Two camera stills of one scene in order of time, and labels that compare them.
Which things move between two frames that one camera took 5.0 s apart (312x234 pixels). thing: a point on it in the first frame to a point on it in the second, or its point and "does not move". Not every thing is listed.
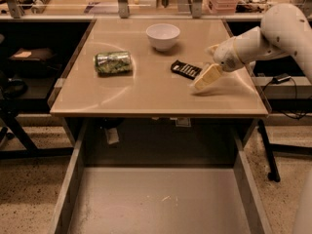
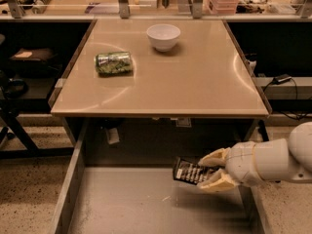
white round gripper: x=226 y=58 to x=244 y=166
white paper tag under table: x=112 y=136 does not move
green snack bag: x=117 y=63 does not move
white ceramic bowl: x=163 y=36 does not move
